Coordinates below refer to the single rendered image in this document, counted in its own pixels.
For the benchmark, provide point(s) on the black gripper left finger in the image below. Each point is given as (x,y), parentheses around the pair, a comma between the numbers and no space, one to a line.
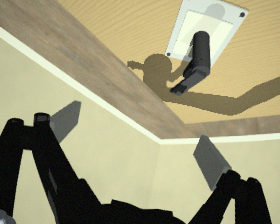
(69,197)

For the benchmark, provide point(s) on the white bolted mounting plate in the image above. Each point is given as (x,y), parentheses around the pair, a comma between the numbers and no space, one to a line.
(213,8)

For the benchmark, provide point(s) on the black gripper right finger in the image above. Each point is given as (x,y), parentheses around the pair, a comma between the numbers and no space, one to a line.
(215,169)

